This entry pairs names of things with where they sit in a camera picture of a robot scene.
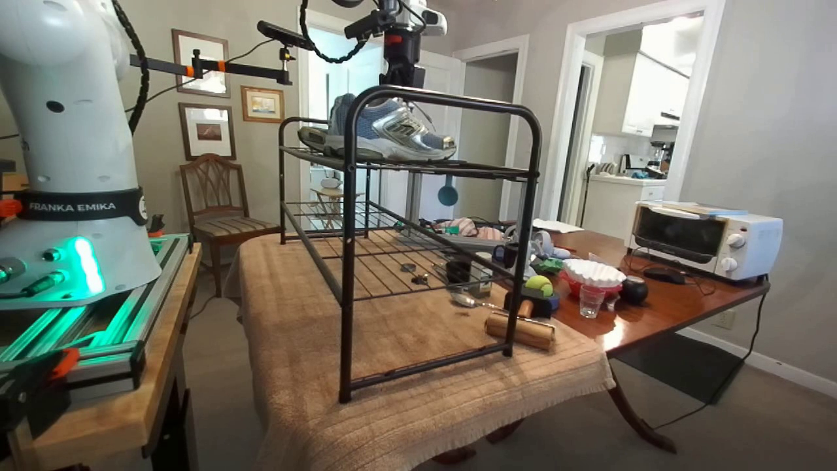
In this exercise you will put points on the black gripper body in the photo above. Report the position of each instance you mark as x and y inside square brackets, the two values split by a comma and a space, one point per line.
[404, 48]

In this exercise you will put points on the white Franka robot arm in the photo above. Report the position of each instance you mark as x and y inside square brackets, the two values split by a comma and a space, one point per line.
[70, 132]

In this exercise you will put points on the blue measuring spoon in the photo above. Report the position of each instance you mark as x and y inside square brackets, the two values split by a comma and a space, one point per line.
[448, 195]

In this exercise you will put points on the small gold framed picture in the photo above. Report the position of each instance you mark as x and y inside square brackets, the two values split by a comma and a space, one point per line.
[263, 105]

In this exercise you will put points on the pink striped cloth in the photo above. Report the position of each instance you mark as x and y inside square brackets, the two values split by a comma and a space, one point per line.
[462, 228]

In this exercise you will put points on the black metal shoe rack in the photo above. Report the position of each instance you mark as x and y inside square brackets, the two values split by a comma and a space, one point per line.
[346, 262]

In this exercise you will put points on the dark framed picture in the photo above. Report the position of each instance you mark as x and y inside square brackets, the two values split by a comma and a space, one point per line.
[208, 132]

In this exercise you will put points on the black measuring cup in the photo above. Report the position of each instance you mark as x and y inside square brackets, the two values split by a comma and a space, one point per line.
[459, 271]

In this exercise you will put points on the large framed picture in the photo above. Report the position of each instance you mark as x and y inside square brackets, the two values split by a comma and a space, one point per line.
[199, 48]

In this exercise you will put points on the white paper sheet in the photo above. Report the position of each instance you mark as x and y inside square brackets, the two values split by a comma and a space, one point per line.
[559, 225]

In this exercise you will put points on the round metal lid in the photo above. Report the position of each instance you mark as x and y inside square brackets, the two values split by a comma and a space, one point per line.
[465, 301]

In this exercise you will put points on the green toy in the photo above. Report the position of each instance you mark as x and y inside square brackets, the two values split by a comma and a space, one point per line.
[548, 264]

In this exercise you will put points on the brown wooden chair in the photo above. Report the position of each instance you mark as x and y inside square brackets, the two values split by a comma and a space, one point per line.
[219, 225]

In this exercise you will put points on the white kitchen counter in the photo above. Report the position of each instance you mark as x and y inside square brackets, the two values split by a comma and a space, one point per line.
[610, 209]

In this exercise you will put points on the yellow green ball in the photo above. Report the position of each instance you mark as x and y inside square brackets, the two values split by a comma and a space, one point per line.
[540, 286]

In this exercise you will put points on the small black holder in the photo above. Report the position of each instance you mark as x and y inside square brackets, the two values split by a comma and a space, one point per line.
[548, 306]

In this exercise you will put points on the white red bowl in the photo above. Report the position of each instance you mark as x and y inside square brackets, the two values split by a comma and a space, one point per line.
[591, 275]

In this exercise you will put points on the wooden block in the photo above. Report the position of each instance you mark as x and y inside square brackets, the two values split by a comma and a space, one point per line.
[523, 334]

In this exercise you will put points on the clear drinking glass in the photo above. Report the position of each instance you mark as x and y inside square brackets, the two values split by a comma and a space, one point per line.
[591, 303]

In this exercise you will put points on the beige woven tablecloth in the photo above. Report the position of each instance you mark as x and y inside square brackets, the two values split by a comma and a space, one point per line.
[297, 366]

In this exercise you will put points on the small black mug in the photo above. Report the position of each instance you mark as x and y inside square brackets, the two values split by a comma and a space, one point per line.
[633, 290]

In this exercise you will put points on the black remote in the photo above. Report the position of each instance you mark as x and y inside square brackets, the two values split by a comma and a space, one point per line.
[669, 275]

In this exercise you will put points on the brown wooden dining table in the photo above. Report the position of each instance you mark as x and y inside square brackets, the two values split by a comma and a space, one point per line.
[682, 303]

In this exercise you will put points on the white toaster oven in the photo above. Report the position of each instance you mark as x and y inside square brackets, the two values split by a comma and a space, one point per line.
[750, 245]

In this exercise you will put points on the wooden workbench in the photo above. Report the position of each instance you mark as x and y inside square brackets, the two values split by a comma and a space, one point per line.
[113, 419]

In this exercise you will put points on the black clamp orange tip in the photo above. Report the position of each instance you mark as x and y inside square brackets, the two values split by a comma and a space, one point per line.
[34, 394]

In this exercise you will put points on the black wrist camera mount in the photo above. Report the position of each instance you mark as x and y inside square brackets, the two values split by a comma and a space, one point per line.
[368, 23]

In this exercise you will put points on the black bar camera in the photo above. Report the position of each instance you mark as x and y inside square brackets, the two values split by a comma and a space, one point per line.
[284, 34]

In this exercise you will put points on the white kitchen wall cabinet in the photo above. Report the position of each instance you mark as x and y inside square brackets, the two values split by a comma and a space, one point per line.
[656, 88]

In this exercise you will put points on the aluminium base frame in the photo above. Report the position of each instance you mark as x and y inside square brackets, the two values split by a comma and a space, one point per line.
[113, 330]

